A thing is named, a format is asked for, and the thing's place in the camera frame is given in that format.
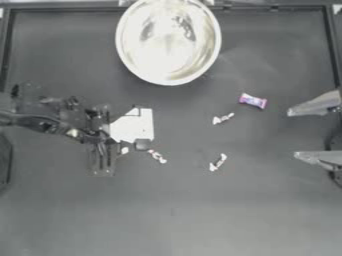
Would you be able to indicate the white candy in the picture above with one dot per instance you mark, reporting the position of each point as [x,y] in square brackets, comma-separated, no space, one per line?
[124,150]
[217,120]
[156,156]
[216,163]

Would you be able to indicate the purple candy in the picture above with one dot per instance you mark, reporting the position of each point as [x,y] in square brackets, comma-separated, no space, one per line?
[252,100]

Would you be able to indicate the steel bowl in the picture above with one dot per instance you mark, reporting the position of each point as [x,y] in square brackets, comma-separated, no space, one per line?
[168,43]

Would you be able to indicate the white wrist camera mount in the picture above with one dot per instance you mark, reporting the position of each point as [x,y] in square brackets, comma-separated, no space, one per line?
[133,125]

